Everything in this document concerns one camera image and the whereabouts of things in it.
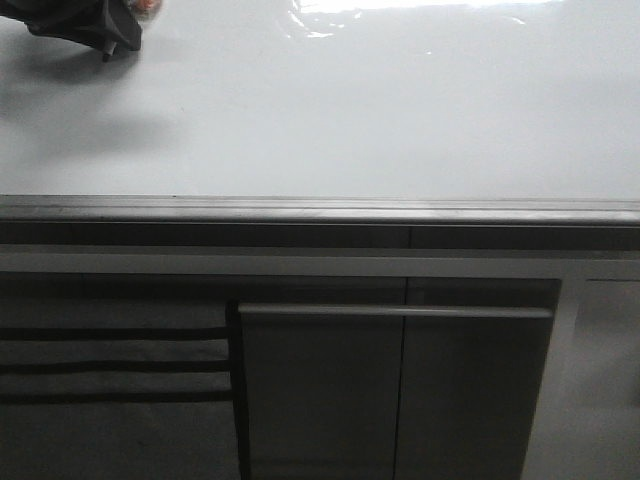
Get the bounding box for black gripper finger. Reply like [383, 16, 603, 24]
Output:
[1, 0, 120, 52]

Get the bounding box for grey slatted panel black stripes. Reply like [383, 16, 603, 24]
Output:
[1, 304, 243, 479]

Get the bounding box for white whiteboard with aluminium frame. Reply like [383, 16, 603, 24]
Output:
[1, 1, 639, 225]

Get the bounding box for grey panel with top rail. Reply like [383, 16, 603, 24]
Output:
[239, 303, 553, 479]

